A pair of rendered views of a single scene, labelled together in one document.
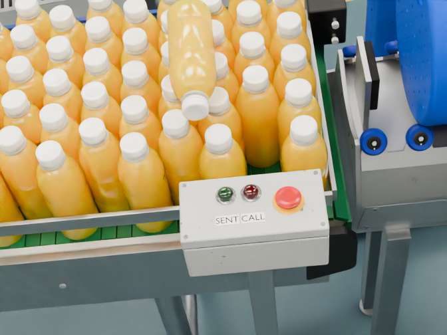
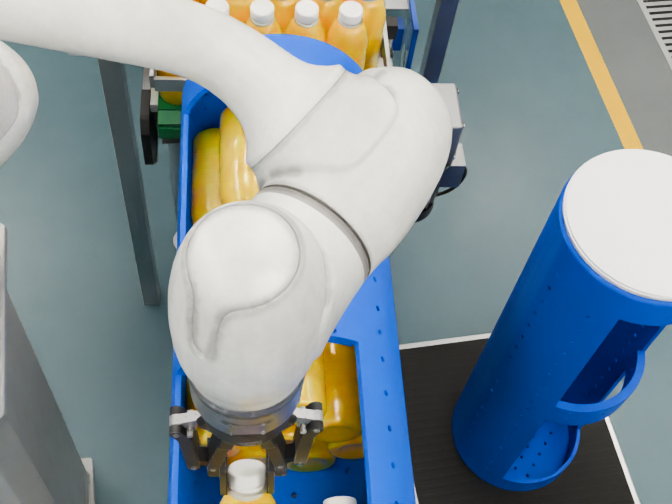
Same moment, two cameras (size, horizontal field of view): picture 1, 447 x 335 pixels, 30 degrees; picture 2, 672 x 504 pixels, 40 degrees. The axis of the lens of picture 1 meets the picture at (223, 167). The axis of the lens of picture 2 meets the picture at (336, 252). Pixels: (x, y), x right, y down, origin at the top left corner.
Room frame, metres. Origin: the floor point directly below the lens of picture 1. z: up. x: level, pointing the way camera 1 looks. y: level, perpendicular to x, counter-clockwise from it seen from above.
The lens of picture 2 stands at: (0.77, -1.25, 2.15)
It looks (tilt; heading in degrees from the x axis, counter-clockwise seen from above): 57 degrees down; 75
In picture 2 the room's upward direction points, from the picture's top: 9 degrees clockwise
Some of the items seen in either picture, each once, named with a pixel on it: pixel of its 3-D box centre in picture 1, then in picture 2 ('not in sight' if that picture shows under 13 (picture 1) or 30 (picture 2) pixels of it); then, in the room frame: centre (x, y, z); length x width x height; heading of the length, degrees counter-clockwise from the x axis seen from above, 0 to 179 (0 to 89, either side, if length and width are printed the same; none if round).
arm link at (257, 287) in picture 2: not in sight; (258, 291); (0.80, -0.95, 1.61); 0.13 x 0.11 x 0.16; 50
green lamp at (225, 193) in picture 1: (225, 193); not in sight; (0.65, 0.00, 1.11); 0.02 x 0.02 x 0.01
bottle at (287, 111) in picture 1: (299, 132); not in sight; (0.82, -0.13, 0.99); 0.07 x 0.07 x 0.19
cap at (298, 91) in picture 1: (298, 91); (217, 10); (0.82, -0.13, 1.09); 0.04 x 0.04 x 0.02
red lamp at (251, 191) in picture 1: (250, 191); not in sight; (0.64, -0.03, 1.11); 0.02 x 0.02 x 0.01
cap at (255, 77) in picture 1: (255, 78); not in sight; (0.86, -0.07, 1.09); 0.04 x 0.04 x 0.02
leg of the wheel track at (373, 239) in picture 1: (376, 247); not in sight; (0.96, -0.33, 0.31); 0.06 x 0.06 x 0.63; 86
